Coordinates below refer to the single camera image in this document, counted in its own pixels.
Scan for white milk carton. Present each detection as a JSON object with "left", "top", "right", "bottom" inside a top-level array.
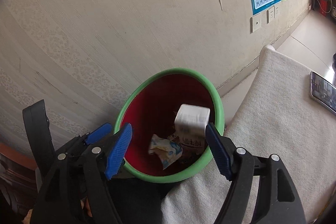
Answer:
[{"left": 174, "top": 104, "right": 211, "bottom": 155}]

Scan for green red trash bin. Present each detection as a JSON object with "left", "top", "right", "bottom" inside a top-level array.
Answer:
[{"left": 114, "top": 68, "right": 224, "bottom": 184}]

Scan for white table cloth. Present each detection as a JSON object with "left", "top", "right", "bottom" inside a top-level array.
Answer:
[{"left": 161, "top": 46, "right": 335, "bottom": 223}]

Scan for black smartphone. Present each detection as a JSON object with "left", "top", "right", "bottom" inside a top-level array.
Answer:
[{"left": 310, "top": 71, "right": 336, "bottom": 114}]

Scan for red small bin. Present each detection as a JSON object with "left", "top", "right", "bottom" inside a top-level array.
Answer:
[{"left": 319, "top": 0, "right": 329, "bottom": 16}]

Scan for white double wall socket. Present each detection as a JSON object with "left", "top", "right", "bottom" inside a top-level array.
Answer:
[{"left": 267, "top": 5, "right": 280, "bottom": 24}]

